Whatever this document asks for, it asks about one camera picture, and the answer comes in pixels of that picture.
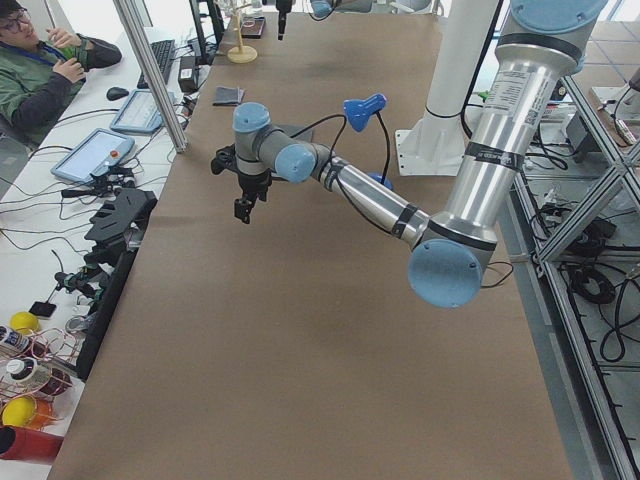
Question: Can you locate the black computer mouse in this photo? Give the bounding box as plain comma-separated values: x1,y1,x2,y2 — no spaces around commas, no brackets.
106,87,129,101

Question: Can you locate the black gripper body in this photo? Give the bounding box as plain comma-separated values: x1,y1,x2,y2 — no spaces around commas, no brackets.
275,0,292,13
237,171,272,202

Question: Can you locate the black power adapter box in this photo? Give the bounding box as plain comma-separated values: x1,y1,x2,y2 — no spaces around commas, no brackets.
178,55,199,93

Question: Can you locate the yellow ball upper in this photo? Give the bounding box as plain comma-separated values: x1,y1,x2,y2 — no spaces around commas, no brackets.
9,311,41,335

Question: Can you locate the wooden mug tree stand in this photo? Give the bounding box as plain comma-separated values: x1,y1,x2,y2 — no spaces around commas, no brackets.
218,0,262,64

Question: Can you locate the far teach pendant tablet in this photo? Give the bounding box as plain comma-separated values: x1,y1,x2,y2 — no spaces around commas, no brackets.
110,89,163,135

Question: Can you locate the yellow ball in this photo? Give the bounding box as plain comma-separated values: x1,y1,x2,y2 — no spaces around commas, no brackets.
1,396,37,427
9,311,41,335

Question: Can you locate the yellow ball lower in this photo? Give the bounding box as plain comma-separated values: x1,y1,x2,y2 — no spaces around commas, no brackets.
1,396,37,427

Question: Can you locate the black plastic bracket stack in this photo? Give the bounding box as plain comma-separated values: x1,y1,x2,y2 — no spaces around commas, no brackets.
84,188,158,249

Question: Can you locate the person in green jacket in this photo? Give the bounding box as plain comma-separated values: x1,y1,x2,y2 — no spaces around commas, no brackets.
1,1,122,146

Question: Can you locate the near teach pendant tablet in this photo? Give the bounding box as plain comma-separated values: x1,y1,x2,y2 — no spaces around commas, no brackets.
50,128,135,183

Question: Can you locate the folded grey cloth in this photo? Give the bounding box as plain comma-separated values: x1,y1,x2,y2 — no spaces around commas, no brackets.
212,86,245,106

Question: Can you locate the copper wire bottle rack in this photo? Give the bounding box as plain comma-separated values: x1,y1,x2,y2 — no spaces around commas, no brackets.
1,326,80,401

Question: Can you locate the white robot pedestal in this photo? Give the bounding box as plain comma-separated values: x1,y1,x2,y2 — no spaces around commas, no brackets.
396,1,503,176

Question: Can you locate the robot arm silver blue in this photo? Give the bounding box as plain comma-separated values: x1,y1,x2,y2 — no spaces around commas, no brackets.
233,1,603,308
275,0,373,41

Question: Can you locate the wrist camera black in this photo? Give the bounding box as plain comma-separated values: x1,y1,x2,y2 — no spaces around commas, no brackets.
210,144,238,175

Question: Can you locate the teach pendant tablet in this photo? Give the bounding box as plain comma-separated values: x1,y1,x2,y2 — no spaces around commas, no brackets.
110,89,163,135
50,128,135,183

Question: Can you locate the red cylinder container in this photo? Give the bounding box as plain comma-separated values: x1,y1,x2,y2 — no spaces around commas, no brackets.
1,426,64,465

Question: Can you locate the black tray with frame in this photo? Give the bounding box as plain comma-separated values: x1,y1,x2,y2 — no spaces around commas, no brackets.
240,17,266,39

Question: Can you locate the black keyboard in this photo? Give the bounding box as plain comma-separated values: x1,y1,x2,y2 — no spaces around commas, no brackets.
150,39,175,83

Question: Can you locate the blue desk lamp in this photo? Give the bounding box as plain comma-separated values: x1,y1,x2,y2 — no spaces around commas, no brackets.
342,92,395,191

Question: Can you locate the aluminium frame post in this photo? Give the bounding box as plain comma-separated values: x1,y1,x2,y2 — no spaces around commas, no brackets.
113,0,187,153

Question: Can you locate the grey laptop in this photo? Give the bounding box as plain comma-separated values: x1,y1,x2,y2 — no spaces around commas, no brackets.
276,124,314,142

